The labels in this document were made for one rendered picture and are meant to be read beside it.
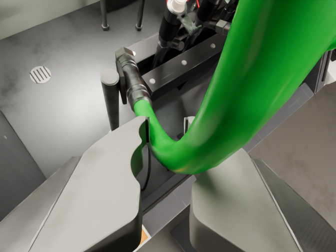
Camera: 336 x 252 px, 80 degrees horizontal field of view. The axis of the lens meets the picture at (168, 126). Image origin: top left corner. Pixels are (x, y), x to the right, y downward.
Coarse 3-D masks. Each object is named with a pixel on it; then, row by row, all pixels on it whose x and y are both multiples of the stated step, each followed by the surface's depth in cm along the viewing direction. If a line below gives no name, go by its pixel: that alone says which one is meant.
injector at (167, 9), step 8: (168, 0) 26; (168, 8) 26; (184, 8) 27; (168, 16) 27; (176, 16) 26; (168, 24) 28; (176, 24) 28; (160, 32) 31; (168, 32) 30; (176, 32) 30; (160, 40) 32; (168, 40) 31; (176, 40) 31; (160, 48) 34; (176, 48) 31; (160, 56) 37; (152, 64) 41; (160, 64) 40
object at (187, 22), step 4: (180, 16) 27; (188, 16) 27; (180, 20) 27; (184, 20) 27; (188, 20) 27; (184, 24) 26; (188, 24) 27; (192, 24) 27; (188, 28) 26; (192, 28) 27; (188, 32) 27; (196, 32) 27
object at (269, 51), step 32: (256, 0) 2; (288, 0) 2; (320, 0) 2; (256, 32) 3; (288, 32) 2; (320, 32) 2; (224, 64) 3; (256, 64) 3; (288, 64) 3; (224, 96) 4; (256, 96) 3; (288, 96) 3; (160, 128) 13; (192, 128) 5; (224, 128) 4; (256, 128) 4; (160, 160) 10; (192, 160) 6
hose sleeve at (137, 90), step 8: (120, 56) 21; (128, 56) 21; (128, 64) 20; (136, 64) 21; (128, 72) 19; (136, 72) 19; (128, 80) 18; (136, 80) 18; (128, 88) 17; (136, 88) 17; (144, 88) 17; (128, 96) 17; (136, 96) 16; (144, 96) 16
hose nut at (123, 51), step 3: (120, 48) 22; (123, 48) 22; (126, 48) 22; (117, 51) 22; (120, 51) 22; (123, 51) 21; (126, 51) 22; (129, 51) 22; (117, 54) 22; (120, 54) 21; (123, 54) 21; (126, 54) 21; (129, 54) 22; (132, 54) 22; (117, 57) 21
